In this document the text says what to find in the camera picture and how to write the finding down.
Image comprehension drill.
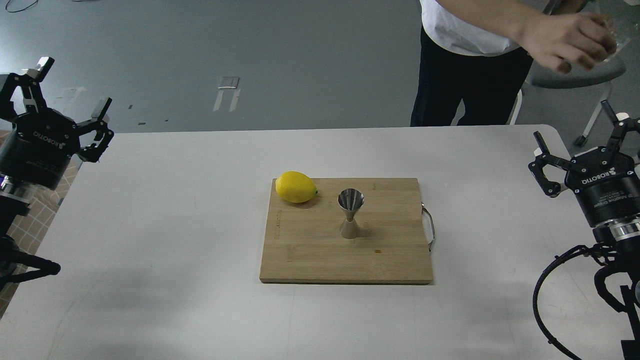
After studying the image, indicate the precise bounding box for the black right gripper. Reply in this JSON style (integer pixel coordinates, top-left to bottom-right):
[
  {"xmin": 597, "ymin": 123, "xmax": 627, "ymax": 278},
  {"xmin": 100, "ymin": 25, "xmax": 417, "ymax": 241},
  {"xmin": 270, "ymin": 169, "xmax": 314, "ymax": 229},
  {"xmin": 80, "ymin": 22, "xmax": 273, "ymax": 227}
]
[{"xmin": 528, "ymin": 99, "xmax": 640, "ymax": 228}]

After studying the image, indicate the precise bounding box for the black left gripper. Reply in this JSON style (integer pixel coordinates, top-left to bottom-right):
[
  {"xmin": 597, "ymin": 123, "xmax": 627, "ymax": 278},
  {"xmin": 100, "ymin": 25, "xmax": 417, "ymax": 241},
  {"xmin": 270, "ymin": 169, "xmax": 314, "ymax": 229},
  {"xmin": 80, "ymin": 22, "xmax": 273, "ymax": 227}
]
[{"xmin": 0, "ymin": 56, "xmax": 114, "ymax": 191}]

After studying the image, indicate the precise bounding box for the steel double jigger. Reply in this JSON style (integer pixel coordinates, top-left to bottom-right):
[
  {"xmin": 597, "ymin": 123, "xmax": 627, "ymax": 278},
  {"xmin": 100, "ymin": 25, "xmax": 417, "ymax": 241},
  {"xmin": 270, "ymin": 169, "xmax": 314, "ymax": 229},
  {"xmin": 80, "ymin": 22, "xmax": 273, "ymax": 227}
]
[{"xmin": 337, "ymin": 187, "xmax": 365, "ymax": 240}]

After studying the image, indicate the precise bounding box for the yellow lemon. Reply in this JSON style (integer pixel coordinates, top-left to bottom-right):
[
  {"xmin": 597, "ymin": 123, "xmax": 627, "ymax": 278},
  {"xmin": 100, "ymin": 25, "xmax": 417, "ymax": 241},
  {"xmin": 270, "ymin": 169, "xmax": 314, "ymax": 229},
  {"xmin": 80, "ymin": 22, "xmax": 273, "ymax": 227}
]
[{"xmin": 275, "ymin": 171, "xmax": 318, "ymax": 204}]

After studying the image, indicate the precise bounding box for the clear glass cup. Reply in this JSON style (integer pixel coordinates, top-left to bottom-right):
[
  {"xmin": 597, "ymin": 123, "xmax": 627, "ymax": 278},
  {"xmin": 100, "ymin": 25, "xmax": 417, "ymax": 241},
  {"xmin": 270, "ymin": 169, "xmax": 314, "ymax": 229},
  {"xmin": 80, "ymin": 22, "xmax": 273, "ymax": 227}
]
[{"xmin": 597, "ymin": 13, "xmax": 640, "ymax": 63}]

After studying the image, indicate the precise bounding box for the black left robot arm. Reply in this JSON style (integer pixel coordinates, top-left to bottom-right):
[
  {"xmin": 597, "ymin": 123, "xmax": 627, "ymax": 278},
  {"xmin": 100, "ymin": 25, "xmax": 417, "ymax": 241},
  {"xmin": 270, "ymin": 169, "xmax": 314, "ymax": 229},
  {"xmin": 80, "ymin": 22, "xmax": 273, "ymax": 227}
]
[{"xmin": 0, "ymin": 56, "xmax": 114, "ymax": 288}]

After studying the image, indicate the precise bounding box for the person's left forearm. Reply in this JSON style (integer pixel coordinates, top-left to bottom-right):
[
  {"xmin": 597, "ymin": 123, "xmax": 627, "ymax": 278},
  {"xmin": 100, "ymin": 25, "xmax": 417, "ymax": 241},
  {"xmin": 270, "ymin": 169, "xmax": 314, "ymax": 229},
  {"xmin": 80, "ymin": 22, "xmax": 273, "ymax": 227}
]
[{"xmin": 438, "ymin": 0, "xmax": 546, "ymax": 45}]

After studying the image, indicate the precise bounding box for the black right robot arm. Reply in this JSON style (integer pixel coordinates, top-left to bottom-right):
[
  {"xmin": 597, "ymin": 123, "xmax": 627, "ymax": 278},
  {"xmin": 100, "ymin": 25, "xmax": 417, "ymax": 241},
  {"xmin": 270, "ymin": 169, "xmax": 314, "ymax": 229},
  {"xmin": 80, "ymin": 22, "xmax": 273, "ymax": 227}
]
[{"xmin": 528, "ymin": 100, "xmax": 640, "ymax": 360}]

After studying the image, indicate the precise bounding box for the person's left hand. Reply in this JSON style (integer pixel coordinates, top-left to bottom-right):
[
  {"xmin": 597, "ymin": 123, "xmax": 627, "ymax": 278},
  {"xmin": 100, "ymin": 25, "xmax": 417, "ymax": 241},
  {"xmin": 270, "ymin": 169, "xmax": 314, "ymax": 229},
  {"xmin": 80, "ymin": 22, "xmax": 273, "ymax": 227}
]
[{"xmin": 518, "ymin": 13, "xmax": 618, "ymax": 75}]

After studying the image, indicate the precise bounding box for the grey office chair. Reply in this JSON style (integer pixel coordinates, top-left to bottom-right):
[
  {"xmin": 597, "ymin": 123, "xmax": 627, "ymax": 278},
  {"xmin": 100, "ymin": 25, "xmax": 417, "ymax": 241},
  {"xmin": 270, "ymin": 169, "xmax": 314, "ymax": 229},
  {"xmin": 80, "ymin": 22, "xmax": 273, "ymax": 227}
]
[{"xmin": 526, "ymin": 55, "xmax": 627, "ymax": 148}]

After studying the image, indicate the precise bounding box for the person in white shirt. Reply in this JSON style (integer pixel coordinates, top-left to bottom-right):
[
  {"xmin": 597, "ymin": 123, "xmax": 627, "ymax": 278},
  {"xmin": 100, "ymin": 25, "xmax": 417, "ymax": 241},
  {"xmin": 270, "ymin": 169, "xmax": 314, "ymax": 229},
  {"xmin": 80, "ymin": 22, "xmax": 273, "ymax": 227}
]
[{"xmin": 410, "ymin": 0, "xmax": 591, "ymax": 127}]

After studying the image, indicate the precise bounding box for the bamboo cutting board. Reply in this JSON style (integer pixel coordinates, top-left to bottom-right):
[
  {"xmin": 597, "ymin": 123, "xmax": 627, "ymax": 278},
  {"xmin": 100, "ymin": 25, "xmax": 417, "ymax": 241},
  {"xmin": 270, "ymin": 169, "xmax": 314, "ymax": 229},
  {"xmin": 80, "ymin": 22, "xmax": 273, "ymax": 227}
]
[{"xmin": 259, "ymin": 178, "xmax": 434, "ymax": 285}]

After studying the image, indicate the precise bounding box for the black floor cable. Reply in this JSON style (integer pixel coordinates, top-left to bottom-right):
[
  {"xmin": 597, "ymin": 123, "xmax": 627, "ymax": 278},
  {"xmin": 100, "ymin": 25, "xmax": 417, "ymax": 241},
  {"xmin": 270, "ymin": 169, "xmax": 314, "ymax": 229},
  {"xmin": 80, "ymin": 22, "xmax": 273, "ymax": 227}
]
[{"xmin": 4, "ymin": 0, "xmax": 40, "ymax": 14}]

